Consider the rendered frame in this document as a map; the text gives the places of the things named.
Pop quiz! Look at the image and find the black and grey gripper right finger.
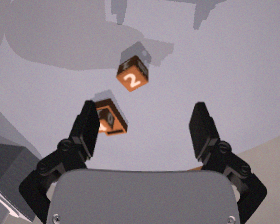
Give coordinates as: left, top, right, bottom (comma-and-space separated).
189, 102, 267, 224

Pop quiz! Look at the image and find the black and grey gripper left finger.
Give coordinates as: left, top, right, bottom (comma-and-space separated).
19, 100, 100, 224

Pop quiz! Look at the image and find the orange-brown number cube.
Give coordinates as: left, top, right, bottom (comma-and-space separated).
116, 55, 148, 92
97, 108, 115, 133

